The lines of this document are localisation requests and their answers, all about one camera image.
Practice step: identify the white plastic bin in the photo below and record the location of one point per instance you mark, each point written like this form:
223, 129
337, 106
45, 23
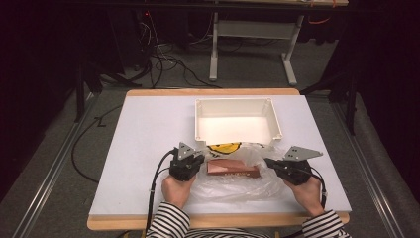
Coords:
237, 130

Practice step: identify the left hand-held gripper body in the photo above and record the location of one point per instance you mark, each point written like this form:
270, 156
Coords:
183, 167

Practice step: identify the clear plastic bag yellow smiley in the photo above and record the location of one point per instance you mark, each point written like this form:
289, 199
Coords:
231, 190

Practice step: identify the person's right hand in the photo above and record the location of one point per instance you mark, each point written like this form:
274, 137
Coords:
307, 195

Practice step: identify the person's left hand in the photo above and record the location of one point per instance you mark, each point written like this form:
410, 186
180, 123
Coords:
176, 193

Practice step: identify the metal floor rail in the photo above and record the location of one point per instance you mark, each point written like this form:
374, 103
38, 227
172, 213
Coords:
43, 195
366, 178

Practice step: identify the black metal stand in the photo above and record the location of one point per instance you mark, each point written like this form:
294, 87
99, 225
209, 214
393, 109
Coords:
81, 89
350, 105

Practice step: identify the white metal desk frame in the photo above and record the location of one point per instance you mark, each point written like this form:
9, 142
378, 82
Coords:
254, 29

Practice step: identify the brown rectangular box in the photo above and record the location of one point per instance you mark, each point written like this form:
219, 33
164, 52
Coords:
231, 168

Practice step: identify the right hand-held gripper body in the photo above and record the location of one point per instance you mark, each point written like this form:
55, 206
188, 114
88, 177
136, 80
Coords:
297, 172

